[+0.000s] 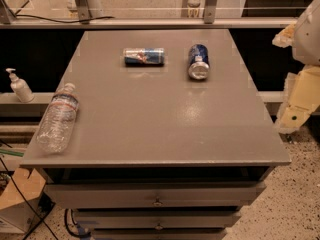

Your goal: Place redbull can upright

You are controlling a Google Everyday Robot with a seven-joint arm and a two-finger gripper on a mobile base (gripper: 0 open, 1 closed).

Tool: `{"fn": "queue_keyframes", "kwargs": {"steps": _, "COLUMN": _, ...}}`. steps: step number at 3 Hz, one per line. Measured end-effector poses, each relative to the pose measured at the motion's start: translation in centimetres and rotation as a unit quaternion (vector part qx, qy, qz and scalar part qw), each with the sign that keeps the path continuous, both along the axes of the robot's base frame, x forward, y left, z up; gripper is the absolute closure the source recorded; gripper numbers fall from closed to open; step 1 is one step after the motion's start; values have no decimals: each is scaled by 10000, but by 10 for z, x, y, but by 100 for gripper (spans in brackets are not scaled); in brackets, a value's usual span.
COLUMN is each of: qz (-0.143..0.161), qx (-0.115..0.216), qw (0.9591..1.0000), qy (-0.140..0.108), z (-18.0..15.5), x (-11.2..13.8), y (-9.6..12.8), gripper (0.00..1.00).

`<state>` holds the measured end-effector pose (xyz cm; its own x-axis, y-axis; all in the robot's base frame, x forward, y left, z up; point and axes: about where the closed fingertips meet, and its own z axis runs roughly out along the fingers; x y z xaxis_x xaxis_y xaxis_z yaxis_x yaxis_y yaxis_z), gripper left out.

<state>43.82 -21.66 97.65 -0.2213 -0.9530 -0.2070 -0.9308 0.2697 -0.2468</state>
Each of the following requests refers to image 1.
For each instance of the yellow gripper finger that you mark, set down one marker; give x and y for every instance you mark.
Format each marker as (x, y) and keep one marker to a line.
(301, 91)

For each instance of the grey drawer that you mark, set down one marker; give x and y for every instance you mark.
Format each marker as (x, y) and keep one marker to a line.
(157, 219)
(167, 195)
(164, 234)

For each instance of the bottom grey drawer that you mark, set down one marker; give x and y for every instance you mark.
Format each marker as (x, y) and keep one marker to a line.
(164, 234)

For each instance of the grey drawer cabinet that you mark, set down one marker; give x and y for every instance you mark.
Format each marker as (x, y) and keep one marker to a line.
(154, 124)

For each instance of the white pump dispenser bottle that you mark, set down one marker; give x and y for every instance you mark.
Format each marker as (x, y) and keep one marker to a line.
(20, 87)

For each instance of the left metal bracket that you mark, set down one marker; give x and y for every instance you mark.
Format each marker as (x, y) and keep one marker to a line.
(83, 11)

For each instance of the red bull can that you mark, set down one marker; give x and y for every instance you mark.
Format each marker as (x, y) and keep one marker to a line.
(144, 56)

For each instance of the clear plastic water bottle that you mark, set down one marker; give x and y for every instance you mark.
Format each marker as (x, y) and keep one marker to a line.
(57, 124)

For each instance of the cardboard box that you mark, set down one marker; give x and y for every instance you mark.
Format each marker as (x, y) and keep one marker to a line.
(19, 200)

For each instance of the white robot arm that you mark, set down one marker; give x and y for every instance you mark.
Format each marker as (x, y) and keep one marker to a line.
(311, 15)

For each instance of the middle grey drawer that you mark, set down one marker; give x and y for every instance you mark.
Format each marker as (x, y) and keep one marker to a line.
(157, 219)

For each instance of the top grey drawer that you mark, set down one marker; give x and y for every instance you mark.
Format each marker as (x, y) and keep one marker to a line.
(167, 195)

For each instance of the blue pepsi can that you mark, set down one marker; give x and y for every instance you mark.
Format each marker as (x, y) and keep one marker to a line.
(198, 62)

